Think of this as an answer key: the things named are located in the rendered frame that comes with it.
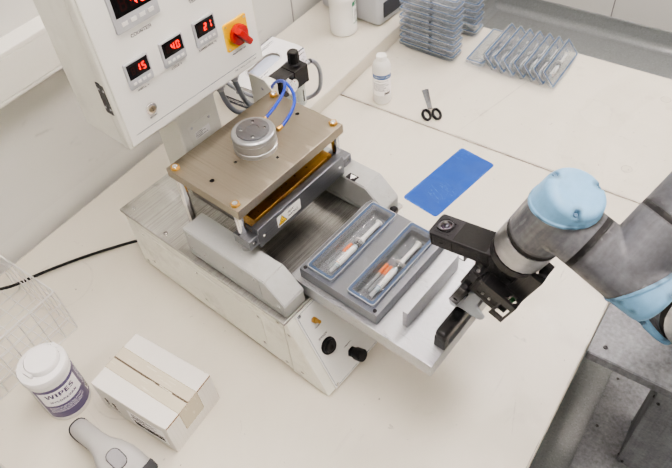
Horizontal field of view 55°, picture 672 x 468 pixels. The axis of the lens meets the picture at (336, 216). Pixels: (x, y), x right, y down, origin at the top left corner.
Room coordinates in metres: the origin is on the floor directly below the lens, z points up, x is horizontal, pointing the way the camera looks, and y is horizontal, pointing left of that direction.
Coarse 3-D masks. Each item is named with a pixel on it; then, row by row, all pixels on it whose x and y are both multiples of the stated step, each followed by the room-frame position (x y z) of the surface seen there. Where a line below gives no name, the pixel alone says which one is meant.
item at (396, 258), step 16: (416, 224) 0.76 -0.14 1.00; (400, 240) 0.72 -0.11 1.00; (416, 240) 0.72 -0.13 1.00; (384, 256) 0.69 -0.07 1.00; (400, 256) 0.69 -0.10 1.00; (416, 256) 0.68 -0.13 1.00; (368, 272) 0.66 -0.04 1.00; (384, 272) 0.66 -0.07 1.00; (400, 272) 0.65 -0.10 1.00; (352, 288) 0.63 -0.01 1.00; (368, 288) 0.63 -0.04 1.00; (384, 288) 0.63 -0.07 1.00
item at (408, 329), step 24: (432, 264) 0.69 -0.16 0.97; (456, 264) 0.67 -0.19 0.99; (312, 288) 0.67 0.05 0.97; (432, 288) 0.62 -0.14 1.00; (336, 312) 0.63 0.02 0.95; (408, 312) 0.57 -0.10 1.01; (432, 312) 0.59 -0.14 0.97; (384, 336) 0.56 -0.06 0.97; (408, 336) 0.55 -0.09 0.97; (432, 336) 0.55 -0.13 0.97; (456, 336) 0.54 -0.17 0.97; (408, 360) 0.52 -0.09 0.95; (432, 360) 0.51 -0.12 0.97
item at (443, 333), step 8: (456, 312) 0.56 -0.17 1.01; (464, 312) 0.56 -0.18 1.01; (448, 320) 0.55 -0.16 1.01; (456, 320) 0.55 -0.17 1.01; (440, 328) 0.54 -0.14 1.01; (448, 328) 0.53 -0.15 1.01; (456, 328) 0.54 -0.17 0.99; (440, 336) 0.53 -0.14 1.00; (448, 336) 0.53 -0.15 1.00; (440, 344) 0.52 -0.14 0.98
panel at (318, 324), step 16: (320, 304) 0.68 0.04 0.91; (304, 320) 0.65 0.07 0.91; (320, 320) 0.64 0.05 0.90; (336, 320) 0.67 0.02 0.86; (320, 336) 0.64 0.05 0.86; (336, 336) 0.65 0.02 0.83; (352, 336) 0.66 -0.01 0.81; (368, 336) 0.68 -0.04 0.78; (320, 352) 0.62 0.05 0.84; (336, 352) 0.63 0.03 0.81; (336, 368) 0.61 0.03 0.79; (352, 368) 0.63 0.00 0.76; (336, 384) 0.59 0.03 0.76
